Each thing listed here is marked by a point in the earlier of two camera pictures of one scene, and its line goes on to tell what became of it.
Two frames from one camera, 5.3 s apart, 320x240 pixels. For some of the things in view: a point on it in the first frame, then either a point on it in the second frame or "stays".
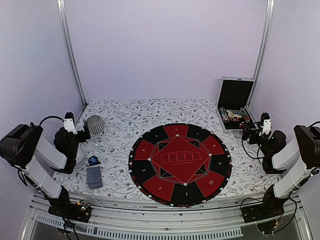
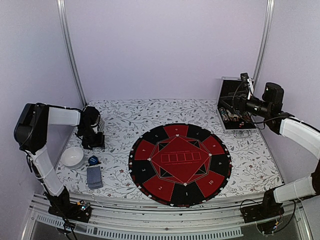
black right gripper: (250, 131) -> (240, 100)
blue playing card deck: (94, 177) stays
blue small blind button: (93, 160) stays
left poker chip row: (224, 114) stays
